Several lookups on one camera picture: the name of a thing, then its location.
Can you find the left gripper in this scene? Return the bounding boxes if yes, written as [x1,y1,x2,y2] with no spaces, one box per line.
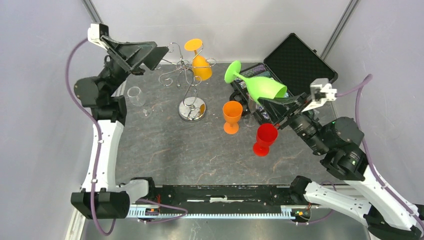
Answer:
[99,35,169,98]

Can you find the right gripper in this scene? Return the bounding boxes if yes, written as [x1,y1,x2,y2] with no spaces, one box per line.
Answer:
[256,91,328,154]

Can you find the green wine glass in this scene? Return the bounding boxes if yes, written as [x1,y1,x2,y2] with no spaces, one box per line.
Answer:
[224,60,288,105]

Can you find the red wine glass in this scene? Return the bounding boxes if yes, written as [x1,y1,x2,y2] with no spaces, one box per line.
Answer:
[252,123,278,157]

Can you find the clear wine glass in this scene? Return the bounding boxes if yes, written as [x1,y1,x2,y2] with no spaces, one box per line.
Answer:
[243,95,257,128]
[127,86,152,118]

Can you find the clear wine glass front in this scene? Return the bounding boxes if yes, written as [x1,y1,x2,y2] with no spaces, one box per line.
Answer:
[127,86,152,118]

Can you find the orange wine glass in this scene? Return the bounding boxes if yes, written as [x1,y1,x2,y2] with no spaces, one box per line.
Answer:
[222,100,244,135]

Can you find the yellow wine glass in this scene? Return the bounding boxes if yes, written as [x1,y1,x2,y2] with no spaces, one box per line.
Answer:
[184,38,213,81]

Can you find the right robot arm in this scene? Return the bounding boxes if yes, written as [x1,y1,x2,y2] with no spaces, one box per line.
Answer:
[258,94,424,240]

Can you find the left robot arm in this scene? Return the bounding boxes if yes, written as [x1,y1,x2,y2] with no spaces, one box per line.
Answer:
[67,35,169,220]

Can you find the chrome wine glass rack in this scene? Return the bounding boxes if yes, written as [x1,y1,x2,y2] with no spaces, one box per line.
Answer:
[158,42,217,123]

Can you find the black poker chip case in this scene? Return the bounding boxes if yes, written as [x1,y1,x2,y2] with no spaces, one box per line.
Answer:
[240,33,338,124]

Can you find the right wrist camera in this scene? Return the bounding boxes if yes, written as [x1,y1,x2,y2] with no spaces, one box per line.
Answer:
[302,78,338,112]

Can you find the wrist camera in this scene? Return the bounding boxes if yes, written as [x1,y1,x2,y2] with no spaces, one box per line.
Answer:
[87,23,109,50]
[302,78,338,112]

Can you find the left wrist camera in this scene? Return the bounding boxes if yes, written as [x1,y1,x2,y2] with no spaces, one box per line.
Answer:
[87,23,109,50]

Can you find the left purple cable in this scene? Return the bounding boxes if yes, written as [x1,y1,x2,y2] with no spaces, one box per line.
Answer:
[64,37,117,237]

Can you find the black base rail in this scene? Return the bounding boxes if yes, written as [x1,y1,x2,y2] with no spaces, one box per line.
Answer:
[125,183,365,221]

